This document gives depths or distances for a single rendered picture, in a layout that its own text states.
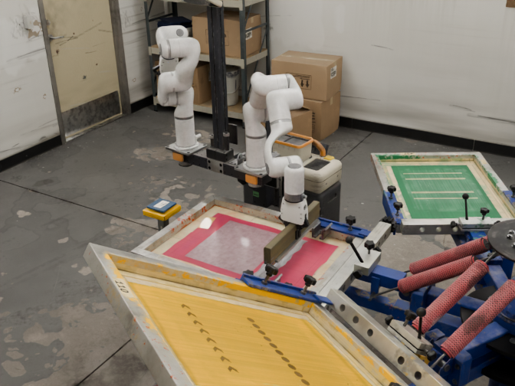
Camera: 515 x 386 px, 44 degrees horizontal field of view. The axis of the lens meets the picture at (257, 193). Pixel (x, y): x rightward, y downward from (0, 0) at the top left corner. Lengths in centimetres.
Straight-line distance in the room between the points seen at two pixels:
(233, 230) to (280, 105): 64
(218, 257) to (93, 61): 443
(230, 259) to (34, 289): 201
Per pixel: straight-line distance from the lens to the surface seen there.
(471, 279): 207
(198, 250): 264
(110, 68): 696
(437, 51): 607
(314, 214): 258
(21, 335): 397
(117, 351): 368
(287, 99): 244
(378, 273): 235
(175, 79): 296
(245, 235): 273
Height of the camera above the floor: 235
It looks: 27 degrees down
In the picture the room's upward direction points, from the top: 1 degrees counter-clockwise
